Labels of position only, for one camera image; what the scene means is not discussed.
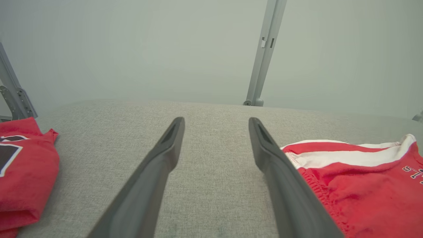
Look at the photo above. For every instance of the red shorts with white stripes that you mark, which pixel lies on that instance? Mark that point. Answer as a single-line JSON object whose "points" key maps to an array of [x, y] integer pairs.
{"points": [[363, 198]]}

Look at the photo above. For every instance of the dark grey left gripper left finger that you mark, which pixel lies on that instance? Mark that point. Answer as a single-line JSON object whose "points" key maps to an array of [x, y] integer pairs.
{"points": [[145, 191]]}

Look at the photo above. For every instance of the grey metal frame post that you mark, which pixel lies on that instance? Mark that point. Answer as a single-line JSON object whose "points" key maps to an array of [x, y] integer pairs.
{"points": [[264, 66], [13, 92], [419, 116]]}

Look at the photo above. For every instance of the red shirt with black print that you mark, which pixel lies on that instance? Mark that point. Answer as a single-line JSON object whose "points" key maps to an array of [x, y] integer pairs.
{"points": [[29, 181]]}

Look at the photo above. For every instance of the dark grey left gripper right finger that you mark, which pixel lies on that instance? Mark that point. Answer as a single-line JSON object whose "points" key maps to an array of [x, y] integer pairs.
{"points": [[287, 198]]}

